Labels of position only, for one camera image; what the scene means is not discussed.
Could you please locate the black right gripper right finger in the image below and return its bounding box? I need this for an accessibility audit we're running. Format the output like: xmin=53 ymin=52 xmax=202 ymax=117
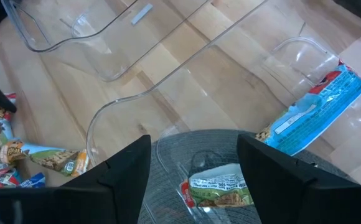
xmin=237 ymin=133 xmax=361 ymax=224

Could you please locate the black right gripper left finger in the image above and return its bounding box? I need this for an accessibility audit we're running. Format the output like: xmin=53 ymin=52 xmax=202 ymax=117
xmin=0 ymin=134 xmax=152 ymax=224

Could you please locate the dark blue green granola bar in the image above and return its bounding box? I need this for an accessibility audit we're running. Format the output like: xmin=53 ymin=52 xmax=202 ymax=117
xmin=255 ymin=60 xmax=361 ymax=157
xmin=18 ymin=172 xmax=47 ymax=189

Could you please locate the red green granola bar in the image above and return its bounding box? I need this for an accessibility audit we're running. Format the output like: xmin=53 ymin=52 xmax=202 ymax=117
xmin=179 ymin=162 xmax=255 ymax=209

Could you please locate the light blue orange granola bar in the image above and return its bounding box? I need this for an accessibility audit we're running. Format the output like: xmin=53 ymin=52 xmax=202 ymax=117
xmin=0 ymin=139 xmax=90 ymax=178

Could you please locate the red white granola bar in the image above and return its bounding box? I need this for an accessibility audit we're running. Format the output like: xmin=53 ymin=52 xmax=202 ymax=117
xmin=0 ymin=167 xmax=22 ymax=189

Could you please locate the grey round woven placemat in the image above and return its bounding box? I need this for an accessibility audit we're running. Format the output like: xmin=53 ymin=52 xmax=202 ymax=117
xmin=136 ymin=128 xmax=355 ymax=224

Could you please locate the clear plastic bin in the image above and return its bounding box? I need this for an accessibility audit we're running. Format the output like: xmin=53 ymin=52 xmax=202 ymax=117
xmin=85 ymin=0 xmax=361 ymax=224
xmin=0 ymin=0 xmax=214 ymax=82

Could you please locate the white tape strip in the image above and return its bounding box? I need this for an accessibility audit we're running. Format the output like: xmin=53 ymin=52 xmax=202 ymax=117
xmin=129 ymin=2 xmax=154 ymax=26

